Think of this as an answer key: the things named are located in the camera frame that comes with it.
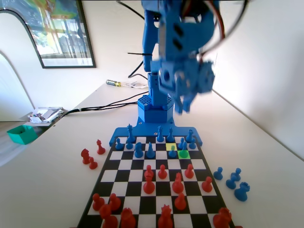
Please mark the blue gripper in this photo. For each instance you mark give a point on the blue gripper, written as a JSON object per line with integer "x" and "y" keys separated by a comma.
{"x": 187, "y": 79}

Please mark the blue chess knight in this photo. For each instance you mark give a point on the blue chess knight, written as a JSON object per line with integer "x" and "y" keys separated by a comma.
{"x": 183, "y": 152}
{"x": 138, "y": 152}

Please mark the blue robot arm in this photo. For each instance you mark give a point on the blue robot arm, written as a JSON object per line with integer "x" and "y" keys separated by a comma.
{"x": 154, "y": 111}

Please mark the blue chess rook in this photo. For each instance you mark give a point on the blue chess rook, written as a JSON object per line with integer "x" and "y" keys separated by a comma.
{"x": 242, "y": 192}
{"x": 189, "y": 136}

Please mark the blue chess bishop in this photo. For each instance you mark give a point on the blue chess bishop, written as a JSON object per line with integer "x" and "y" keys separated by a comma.
{"x": 150, "y": 152}
{"x": 169, "y": 136}

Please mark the blue chess king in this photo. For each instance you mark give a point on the blue chess king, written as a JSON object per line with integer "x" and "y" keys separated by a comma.
{"x": 160, "y": 136}

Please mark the blue chess queen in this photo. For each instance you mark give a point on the blue chess queen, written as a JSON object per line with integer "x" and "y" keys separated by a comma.
{"x": 130, "y": 134}

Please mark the red chess pawn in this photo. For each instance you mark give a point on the red chess pawn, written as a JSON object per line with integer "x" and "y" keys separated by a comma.
{"x": 97, "y": 203}
{"x": 114, "y": 203}
{"x": 92, "y": 164}
{"x": 180, "y": 203}
{"x": 162, "y": 173}
{"x": 207, "y": 185}
{"x": 189, "y": 173}
{"x": 149, "y": 187}

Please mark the black white chess board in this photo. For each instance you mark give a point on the black white chess board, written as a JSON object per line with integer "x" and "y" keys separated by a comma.
{"x": 133, "y": 174}

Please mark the red chess queen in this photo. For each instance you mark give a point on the red chess queen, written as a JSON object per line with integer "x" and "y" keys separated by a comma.
{"x": 165, "y": 218}

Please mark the blue printed mounting plate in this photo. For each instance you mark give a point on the blue printed mounting plate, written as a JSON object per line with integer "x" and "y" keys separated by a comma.
{"x": 147, "y": 130}

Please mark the printed paper sheets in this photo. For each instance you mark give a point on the printed paper sheets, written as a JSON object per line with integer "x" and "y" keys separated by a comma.
{"x": 137, "y": 84}

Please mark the black zip tie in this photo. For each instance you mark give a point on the black zip tie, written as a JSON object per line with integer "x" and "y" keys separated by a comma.
{"x": 137, "y": 54}

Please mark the yellow black screwdriver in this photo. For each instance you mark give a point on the yellow black screwdriver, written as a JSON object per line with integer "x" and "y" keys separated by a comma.
{"x": 113, "y": 83}

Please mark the black framed picture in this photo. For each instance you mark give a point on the black framed picture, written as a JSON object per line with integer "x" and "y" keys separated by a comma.
{"x": 71, "y": 35}

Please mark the pile of papers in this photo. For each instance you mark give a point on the pile of papers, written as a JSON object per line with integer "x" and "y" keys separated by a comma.
{"x": 45, "y": 114}

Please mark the green plastic bin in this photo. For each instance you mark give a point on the green plastic bin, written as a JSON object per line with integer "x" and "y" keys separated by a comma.
{"x": 21, "y": 135}

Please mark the white arched panel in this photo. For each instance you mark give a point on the white arched panel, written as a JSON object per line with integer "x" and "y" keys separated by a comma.
{"x": 14, "y": 47}

